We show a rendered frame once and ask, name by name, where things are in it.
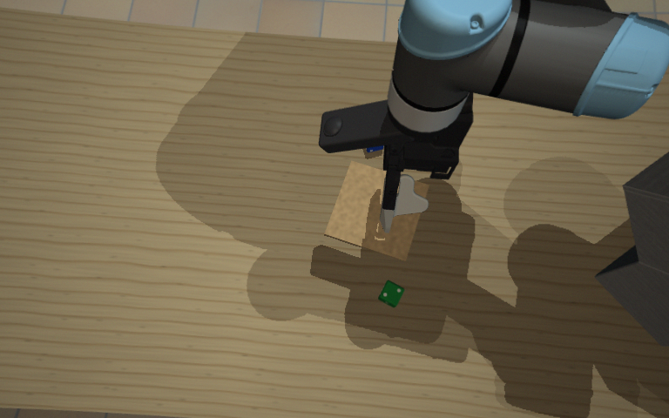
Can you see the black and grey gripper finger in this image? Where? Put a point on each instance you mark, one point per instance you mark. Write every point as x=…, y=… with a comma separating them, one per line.
x=406, y=201

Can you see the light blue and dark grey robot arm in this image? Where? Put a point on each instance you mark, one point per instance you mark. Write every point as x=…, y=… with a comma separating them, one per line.
x=575, y=56

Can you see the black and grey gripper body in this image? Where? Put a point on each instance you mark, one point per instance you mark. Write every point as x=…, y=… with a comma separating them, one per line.
x=441, y=149

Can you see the green die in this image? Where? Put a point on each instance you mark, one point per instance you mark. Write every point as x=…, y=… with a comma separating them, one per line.
x=391, y=293

